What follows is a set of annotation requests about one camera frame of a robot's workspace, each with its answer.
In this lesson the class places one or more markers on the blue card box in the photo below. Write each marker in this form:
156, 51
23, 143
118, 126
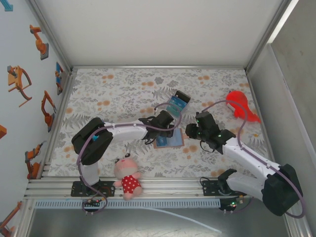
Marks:
184, 96

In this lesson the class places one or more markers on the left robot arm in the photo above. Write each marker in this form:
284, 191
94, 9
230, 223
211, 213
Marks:
123, 129

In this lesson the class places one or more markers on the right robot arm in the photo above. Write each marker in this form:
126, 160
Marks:
247, 155

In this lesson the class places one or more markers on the blue card with white print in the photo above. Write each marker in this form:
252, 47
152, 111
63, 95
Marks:
176, 101

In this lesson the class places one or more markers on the red plastic toy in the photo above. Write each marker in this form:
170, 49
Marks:
237, 98

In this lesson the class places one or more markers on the floral table cloth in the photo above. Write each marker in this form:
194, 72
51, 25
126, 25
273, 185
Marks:
123, 86

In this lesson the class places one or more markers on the pink plush pig dotted dress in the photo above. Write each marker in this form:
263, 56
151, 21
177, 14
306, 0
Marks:
128, 184

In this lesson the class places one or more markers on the round black circuit board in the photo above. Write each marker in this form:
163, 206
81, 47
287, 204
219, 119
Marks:
91, 204
230, 205

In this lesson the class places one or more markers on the white plastic tube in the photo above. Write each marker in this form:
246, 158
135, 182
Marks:
185, 218

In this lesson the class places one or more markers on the wide aluminium base rail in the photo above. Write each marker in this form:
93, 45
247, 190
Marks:
172, 185

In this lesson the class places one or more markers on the aluminium frame rail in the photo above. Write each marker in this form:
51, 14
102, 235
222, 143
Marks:
64, 98
158, 67

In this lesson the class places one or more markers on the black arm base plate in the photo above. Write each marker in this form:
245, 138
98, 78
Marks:
108, 190
209, 188

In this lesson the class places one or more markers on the blue orange gantry wall sticker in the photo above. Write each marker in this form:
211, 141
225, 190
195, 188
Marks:
59, 76

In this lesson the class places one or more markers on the aluminium frame post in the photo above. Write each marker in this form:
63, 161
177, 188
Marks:
50, 32
270, 32

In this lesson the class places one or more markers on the orange claw crane wall sticker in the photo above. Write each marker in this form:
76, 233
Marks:
17, 81

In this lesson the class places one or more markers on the orange block wall sticker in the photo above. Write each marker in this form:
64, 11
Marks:
2, 132

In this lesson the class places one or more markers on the blue machine wall sticker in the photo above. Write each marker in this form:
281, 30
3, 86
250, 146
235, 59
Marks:
7, 5

